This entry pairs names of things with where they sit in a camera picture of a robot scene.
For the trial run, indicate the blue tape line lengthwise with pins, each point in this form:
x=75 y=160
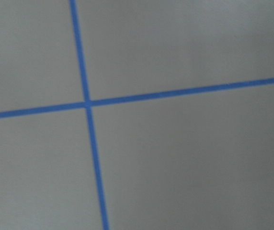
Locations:
x=89 y=115

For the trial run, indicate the blue tape line crosswise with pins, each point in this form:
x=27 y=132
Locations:
x=135 y=98

